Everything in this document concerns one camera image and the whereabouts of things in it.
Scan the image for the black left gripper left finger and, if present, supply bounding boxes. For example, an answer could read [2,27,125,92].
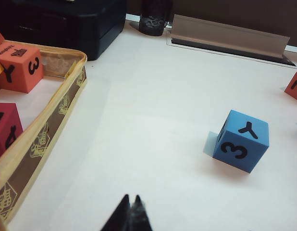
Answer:
[100,193,130,231]

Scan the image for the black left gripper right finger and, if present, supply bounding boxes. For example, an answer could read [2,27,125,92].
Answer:
[130,194,154,231]

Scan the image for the blue foam block Y 3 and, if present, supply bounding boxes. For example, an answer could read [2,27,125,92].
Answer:
[212,109,270,174]

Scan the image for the yellow fabric storage bag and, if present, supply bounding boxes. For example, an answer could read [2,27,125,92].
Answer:
[0,40,88,231]

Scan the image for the red foam block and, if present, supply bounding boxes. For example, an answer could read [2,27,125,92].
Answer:
[0,103,24,163]

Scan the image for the orange foam block Y 3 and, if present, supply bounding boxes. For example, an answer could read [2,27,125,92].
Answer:
[0,40,45,93]

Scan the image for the dark blue hard case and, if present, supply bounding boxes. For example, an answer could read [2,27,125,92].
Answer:
[0,0,127,61]

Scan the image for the black mug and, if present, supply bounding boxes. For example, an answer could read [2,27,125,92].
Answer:
[138,0,170,37]

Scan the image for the orange foam block 7 I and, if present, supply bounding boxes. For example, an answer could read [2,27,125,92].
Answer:
[284,71,297,104]

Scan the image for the brown desk divider panel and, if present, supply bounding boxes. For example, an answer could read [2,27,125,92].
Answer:
[125,0,297,46]

